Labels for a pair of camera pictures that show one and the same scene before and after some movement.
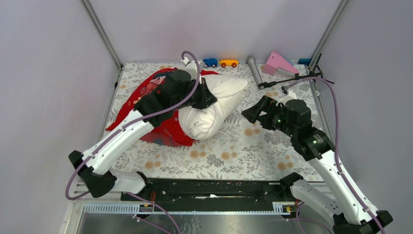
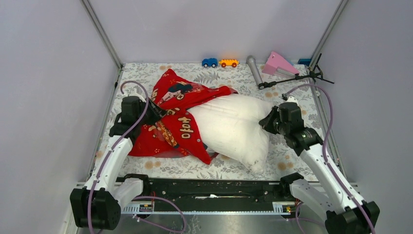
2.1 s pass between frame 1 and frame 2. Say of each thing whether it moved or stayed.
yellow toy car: stayed
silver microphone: stayed
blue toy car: stayed
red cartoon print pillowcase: moved
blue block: stayed
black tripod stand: stayed
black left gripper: moved
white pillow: moved
